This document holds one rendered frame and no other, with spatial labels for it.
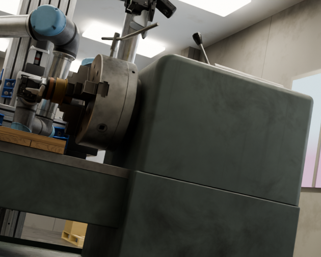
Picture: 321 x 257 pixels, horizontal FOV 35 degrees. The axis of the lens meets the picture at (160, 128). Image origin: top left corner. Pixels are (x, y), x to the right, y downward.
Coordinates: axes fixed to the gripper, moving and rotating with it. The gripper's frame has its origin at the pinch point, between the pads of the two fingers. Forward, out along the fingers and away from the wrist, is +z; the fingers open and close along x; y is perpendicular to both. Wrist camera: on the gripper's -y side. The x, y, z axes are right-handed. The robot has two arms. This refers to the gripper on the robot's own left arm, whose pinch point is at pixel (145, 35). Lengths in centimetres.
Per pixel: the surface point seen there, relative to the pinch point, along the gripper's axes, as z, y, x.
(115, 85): 16.5, 5.6, -7.0
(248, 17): -297, -231, -333
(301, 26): -244, -251, -254
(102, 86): 17.5, 9.8, -7.8
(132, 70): 8.6, 0.5, -8.7
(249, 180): 38, -43, -6
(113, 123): 27.2, 3.4, -11.8
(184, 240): 60, -24, -11
